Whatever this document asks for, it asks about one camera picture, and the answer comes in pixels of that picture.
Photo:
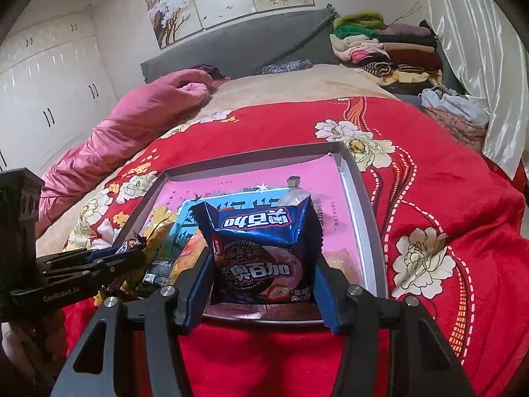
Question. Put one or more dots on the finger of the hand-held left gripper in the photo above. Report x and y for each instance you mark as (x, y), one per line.
(103, 253)
(115, 269)

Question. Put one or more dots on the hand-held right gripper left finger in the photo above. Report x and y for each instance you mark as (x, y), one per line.
(198, 289)

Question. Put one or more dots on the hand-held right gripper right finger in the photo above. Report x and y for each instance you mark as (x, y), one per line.
(326, 297)

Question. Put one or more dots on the brown chocolate bar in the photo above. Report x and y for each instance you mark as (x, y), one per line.
(132, 244)

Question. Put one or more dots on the orange rice cracker packet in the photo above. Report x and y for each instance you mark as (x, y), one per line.
(190, 256)

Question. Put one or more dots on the beige clear pastry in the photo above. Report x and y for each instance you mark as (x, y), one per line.
(343, 260)

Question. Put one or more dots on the green pea packet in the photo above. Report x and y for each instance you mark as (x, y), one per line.
(165, 264)

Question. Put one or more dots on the yellow snack packet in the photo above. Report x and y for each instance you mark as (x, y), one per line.
(159, 223)

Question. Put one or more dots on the blue cookie packet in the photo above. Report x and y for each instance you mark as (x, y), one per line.
(256, 256)

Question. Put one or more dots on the dark cardboard box tray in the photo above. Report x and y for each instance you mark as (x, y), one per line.
(359, 198)

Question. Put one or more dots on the person's left hand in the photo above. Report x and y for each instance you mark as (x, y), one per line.
(12, 347)

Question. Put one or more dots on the pink book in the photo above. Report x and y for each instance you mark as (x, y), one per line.
(248, 182)

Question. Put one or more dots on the red floral blanket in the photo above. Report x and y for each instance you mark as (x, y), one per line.
(413, 215)

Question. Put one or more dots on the pink pillow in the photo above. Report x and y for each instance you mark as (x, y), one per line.
(124, 132)

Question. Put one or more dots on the white wardrobe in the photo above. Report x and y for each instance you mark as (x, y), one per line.
(41, 91)

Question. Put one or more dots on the dark purple cloth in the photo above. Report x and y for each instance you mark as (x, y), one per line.
(208, 70)

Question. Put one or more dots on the pile of light clothes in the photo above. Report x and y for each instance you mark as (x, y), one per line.
(454, 107)

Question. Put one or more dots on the small patterned grey cloth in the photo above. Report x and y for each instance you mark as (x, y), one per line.
(285, 66)

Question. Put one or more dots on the grey headboard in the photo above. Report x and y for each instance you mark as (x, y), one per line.
(256, 45)

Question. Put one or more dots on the stack of folded clothes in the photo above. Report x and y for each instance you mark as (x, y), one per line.
(384, 49)

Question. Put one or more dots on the white satin curtain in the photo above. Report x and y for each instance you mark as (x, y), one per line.
(475, 49)

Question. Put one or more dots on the floral wall painting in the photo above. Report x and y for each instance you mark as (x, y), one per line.
(227, 0)

